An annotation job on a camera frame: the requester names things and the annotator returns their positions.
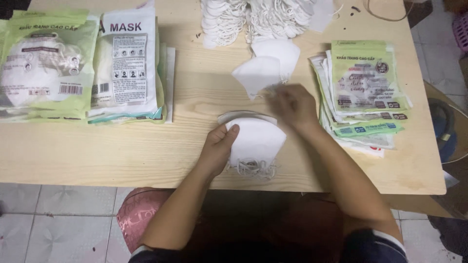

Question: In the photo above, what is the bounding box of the person's left hand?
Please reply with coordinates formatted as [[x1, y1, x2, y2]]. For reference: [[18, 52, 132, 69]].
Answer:
[[198, 124, 240, 177]]

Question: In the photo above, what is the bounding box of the person's right hand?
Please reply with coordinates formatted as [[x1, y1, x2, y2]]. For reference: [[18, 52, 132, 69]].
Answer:
[[266, 84, 320, 133]]

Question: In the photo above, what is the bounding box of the stack of white masks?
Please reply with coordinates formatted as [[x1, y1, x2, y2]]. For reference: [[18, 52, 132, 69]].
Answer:
[[218, 111, 287, 180]]

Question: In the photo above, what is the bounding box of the single white mask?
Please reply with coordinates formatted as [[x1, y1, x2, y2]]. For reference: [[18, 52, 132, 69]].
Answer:
[[231, 56, 282, 101]]

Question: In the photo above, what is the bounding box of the pile of empty green packets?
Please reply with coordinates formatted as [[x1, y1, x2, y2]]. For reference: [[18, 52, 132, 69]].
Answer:
[[309, 40, 413, 158]]

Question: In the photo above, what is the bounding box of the white paper sheet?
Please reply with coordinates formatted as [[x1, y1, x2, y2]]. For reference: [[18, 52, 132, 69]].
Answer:
[[309, 0, 336, 33]]

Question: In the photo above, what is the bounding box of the heap of white masks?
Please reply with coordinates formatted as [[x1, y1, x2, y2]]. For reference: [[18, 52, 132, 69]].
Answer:
[[200, 0, 335, 49]]

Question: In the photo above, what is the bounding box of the pink patterned cushion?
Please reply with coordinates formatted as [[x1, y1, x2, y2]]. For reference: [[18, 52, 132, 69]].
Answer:
[[116, 187, 175, 254]]

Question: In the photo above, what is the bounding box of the person's dark clothing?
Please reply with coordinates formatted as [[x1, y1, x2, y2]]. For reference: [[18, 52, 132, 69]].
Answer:
[[128, 190, 408, 263]]

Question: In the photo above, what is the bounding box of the stack of filled white-backed packets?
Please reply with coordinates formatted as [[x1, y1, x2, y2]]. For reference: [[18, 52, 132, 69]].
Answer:
[[87, 0, 176, 125]]

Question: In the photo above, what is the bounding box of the blue and black bag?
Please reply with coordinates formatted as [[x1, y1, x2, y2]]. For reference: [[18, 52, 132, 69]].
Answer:
[[427, 98, 468, 164]]

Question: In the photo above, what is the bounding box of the pink plastic basket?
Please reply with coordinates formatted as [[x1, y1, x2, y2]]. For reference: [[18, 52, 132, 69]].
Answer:
[[452, 12, 468, 53]]

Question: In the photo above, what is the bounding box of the stack of filled green packets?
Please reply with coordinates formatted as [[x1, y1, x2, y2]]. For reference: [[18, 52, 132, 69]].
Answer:
[[0, 9, 101, 122]]

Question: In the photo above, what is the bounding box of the brown cord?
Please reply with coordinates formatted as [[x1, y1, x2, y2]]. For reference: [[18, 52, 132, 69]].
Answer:
[[363, 0, 415, 22]]

